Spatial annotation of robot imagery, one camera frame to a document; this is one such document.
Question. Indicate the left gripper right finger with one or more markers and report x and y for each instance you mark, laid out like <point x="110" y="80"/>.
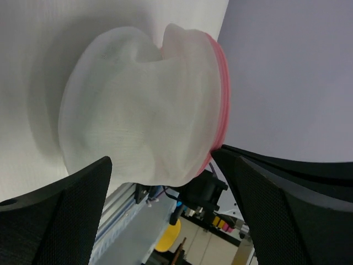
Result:
<point x="291" y="224"/>

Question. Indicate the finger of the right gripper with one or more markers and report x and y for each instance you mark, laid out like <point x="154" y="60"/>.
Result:
<point x="330" y="178"/>

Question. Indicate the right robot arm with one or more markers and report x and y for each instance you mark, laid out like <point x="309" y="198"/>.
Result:
<point x="205" y="190"/>

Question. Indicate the pink-trimmed mesh laundry bag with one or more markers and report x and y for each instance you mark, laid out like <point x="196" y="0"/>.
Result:
<point x="157" y="112"/>

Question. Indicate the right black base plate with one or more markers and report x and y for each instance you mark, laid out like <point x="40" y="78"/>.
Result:
<point x="141" y="191"/>

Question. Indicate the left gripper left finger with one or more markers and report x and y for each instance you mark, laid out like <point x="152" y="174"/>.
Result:
<point x="58" y="223"/>

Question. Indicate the aluminium front rail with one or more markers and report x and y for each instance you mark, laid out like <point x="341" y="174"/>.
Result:
<point x="116" y="213"/>

